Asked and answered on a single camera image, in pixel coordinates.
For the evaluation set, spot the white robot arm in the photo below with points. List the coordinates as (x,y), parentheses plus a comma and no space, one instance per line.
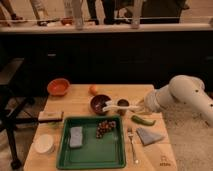
(181,89)

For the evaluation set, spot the wooden block brush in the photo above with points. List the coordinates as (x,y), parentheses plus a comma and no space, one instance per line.
(45,116)

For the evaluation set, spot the silver fork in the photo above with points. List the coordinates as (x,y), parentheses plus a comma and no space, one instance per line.
(130,136)

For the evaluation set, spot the grey folded cloth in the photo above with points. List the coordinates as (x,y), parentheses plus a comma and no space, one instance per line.
(148,137)

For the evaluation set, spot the orange bowl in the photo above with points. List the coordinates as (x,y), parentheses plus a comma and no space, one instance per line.
(58,87)

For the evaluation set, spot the metal cup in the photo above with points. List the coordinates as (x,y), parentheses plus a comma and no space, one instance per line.
(122,102)

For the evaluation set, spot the green plastic tray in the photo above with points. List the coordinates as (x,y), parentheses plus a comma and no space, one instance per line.
(107,152)

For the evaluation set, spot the green pepper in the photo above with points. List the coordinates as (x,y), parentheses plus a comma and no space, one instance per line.
(141,121)

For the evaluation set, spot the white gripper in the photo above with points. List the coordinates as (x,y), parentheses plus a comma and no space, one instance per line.
(150,103)

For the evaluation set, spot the orange fruit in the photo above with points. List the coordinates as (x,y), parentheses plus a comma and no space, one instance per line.
(93,89)

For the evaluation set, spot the dark red bowl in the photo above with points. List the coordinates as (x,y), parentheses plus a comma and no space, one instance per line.
(98,102)

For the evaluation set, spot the bunch of dark grapes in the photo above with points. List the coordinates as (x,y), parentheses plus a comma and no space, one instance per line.
(104,127)

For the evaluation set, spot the grey sponge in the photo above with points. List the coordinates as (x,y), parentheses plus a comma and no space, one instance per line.
(76,137)

